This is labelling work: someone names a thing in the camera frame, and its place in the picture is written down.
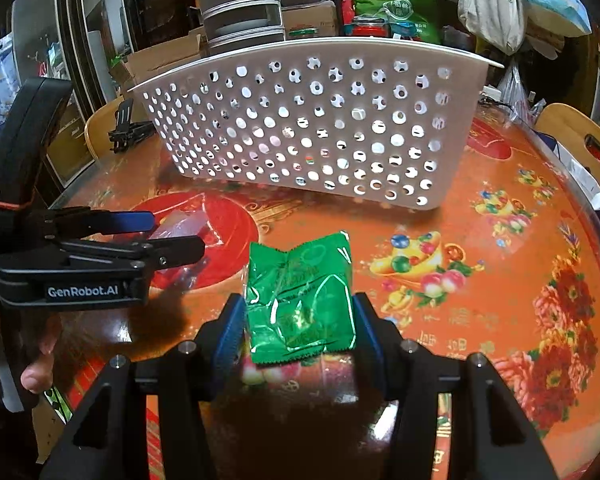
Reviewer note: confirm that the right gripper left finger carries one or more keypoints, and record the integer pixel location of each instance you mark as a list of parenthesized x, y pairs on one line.
[(106, 437)]

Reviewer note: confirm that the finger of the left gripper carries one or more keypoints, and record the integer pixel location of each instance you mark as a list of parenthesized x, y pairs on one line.
[(157, 254), (116, 222)]

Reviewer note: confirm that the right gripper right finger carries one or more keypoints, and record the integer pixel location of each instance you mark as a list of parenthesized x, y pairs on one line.
[(491, 437)]

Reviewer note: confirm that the green snack packet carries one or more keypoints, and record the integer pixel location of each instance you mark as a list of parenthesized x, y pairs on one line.
[(299, 303)]

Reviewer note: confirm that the clear plastic bag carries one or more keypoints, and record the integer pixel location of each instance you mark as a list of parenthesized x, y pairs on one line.
[(186, 233)]

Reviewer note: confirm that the left wooden chair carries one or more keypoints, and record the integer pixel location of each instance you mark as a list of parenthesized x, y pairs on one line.
[(98, 127)]

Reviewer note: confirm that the wooden chair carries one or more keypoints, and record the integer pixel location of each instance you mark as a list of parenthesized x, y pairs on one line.
[(577, 133), (98, 127)]

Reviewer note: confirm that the black phone stand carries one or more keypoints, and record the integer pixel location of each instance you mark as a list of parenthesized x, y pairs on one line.
[(128, 133)]

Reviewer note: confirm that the cardboard box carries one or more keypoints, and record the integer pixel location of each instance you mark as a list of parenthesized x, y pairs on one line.
[(144, 64)]

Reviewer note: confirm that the red floral table cover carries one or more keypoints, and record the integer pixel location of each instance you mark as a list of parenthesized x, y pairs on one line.
[(508, 266)]

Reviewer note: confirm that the dark glass door cabinet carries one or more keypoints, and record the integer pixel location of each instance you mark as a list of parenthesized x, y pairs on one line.
[(86, 42)]

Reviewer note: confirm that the white plastic drawer tower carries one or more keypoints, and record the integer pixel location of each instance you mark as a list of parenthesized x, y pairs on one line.
[(238, 24)]

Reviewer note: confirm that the white perforated plastic basket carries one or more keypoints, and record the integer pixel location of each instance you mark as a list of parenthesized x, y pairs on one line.
[(379, 119)]

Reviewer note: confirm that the red lid glass jar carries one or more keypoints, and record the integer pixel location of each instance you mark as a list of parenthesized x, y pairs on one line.
[(367, 26)]

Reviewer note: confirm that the right wooden chair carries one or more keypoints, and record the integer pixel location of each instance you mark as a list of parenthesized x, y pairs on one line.
[(577, 133)]

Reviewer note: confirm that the beige canvas tote bag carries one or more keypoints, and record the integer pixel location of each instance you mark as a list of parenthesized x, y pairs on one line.
[(501, 23)]

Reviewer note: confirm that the light blue printed bag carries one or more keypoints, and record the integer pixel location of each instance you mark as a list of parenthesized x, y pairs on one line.
[(567, 18)]

